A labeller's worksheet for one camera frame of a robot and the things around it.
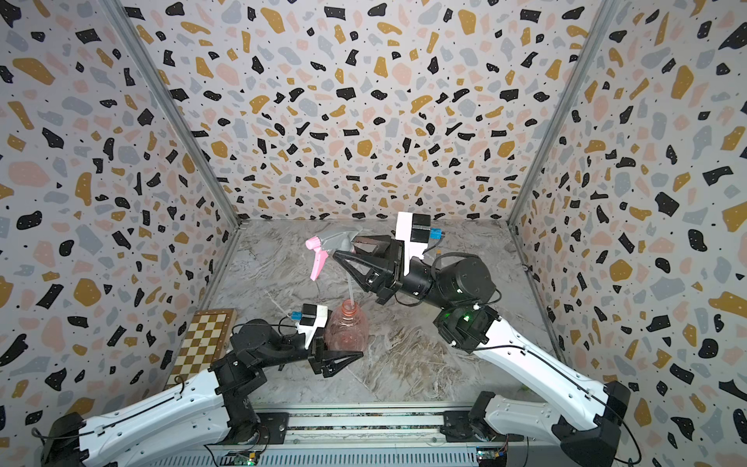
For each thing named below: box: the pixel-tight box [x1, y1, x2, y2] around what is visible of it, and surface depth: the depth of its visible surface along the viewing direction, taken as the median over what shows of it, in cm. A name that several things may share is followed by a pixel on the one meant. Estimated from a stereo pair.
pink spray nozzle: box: [305, 226, 363, 304], surface depth 40 cm
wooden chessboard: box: [166, 308, 238, 389], surface depth 87 cm
